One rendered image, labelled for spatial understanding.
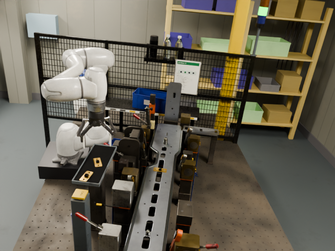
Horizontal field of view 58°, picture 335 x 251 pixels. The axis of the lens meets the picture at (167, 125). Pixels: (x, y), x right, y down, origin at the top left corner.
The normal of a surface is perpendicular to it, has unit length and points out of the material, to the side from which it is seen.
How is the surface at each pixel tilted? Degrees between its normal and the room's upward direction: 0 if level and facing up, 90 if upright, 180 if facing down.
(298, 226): 0
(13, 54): 90
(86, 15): 90
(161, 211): 0
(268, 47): 90
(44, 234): 0
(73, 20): 90
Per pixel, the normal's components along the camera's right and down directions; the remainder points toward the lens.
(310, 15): 0.05, 0.46
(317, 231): 0.08, -0.89
